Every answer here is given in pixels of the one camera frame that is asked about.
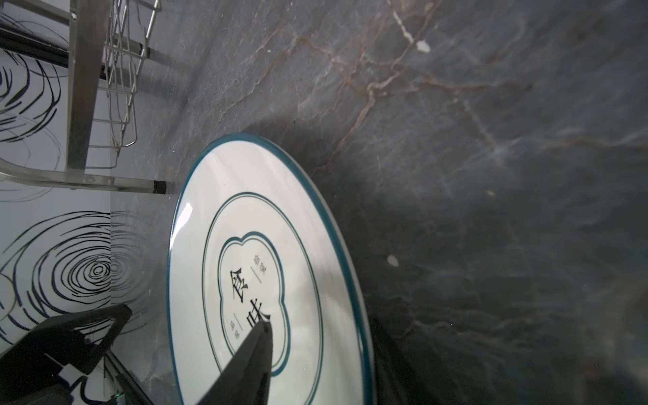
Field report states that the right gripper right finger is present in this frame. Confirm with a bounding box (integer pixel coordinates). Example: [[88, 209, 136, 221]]
[[198, 321, 273, 404]]

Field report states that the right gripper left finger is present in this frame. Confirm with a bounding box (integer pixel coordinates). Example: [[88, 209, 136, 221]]
[[1, 304, 132, 404]]

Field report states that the white plate green emblem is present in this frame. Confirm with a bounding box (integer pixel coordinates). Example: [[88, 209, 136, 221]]
[[167, 133, 377, 404]]

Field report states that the steel two-tier dish rack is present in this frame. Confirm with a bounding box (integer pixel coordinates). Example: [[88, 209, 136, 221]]
[[1, 0, 167, 194]]

